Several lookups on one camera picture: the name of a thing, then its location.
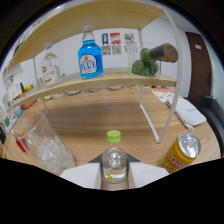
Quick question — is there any clear bottle green cap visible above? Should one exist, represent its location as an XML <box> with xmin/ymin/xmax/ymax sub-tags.
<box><xmin>101</xmin><ymin>129</ymin><xmax>128</xmax><ymax>185</ymax></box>

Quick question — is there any yellow juice can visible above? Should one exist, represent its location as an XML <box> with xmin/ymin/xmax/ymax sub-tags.
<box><xmin>157</xmin><ymin>130</ymin><xmax>202</xmax><ymax>174</ymax></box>

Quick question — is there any light blue cup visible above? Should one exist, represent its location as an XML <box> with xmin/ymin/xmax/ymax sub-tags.
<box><xmin>13</xmin><ymin>105</ymin><xmax>24</xmax><ymax>118</ymax></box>

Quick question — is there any white folded towel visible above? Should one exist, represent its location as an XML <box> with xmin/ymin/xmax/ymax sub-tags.
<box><xmin>166</xmin><ymin>96</ymin><xmax>208</xmax><ymax>132</ymax></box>

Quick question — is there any orange patterned mat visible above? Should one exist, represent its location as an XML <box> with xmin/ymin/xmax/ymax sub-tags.
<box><xmin>151</xmin><ymin>88</ymin><xmax>176</xmax><ymax>104</ymax></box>

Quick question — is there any black armchair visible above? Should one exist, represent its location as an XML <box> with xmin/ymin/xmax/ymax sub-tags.
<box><xmin>198</xmin><ymin>94</ymin><xmax>224</xmax><ymax>158</ymax></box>

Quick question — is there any orange storage basket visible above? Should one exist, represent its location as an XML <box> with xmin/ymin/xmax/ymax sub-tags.
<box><xmin>19</xmin><ymin>98</ymin><xmax>38</xmax><ymax>110</ymax></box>

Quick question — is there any glass jar with limes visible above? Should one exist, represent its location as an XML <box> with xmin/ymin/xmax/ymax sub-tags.
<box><xmin>128</xmin><ymin>41</ymin><xmax>162</xmax><ymax>78</ymax></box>

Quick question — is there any blue liquid glass bottle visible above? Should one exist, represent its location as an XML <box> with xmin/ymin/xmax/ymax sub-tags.
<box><xmin>77</xmin><ymin>25</ymin><xmax>105</xmax><ymax>81</ymax></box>

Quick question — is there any brown door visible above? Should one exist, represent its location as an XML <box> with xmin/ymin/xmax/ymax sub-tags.
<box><xmin>185</xmin><ymin>31</ymin><xmax>213</xmax><ymax>108</ymax></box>

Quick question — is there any black cylinder cork end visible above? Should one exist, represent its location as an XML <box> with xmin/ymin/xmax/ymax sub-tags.
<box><xmin>148</xmin><ymin>42</ymin><xmax>180</xmax><ymax>64</ymax></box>

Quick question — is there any grey QR sheet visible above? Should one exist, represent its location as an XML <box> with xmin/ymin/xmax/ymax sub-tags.
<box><xmin>111</xmin><ymin>44</ymin><xmax>122</xmax><ymax>55</ymax></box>
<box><xmin>101</xmin><ymin>45</ymin><xmax>112</xmax><ymax>56</ymax></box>

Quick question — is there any white frame wooden shelf rack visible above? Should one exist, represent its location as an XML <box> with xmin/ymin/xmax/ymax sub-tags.
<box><xmin>3</xmin><ymin>0</ymin><xmax>185</xmax><ymax>145</ymax></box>

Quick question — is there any colourful wall poster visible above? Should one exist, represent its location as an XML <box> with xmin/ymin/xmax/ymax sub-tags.
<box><xmin>123</xmin><ymin>32</ymin><xmax>135</xmax><ymax>44</ymax></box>

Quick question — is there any blue wall poster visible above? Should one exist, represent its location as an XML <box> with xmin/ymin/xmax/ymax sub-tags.
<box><xmin>101</xmin><ymin>32</ymin><xmax>110</xmax><ymax>46</ymax></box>

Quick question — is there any red wall poster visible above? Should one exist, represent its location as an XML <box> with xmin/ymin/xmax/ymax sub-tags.
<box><xmin>109</xmin><ymin>32</ymin><xmax>122</xmax><ymax>46</ymax></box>

